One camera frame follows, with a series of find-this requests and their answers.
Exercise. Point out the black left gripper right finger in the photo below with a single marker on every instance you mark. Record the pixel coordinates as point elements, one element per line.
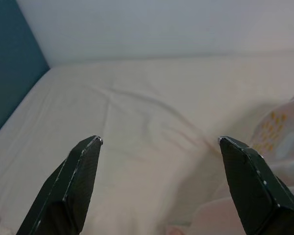
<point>257,188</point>

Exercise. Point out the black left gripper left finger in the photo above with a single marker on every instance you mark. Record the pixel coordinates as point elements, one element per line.
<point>71,186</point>

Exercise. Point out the white pillow with yellow print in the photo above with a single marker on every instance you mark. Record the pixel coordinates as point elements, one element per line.
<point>276,137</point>

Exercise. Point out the cream bed mattress sheet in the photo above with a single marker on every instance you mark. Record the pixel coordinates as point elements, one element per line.
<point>142,137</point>

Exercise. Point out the teal blue headboard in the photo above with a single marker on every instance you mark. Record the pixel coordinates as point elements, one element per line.
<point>12,61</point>

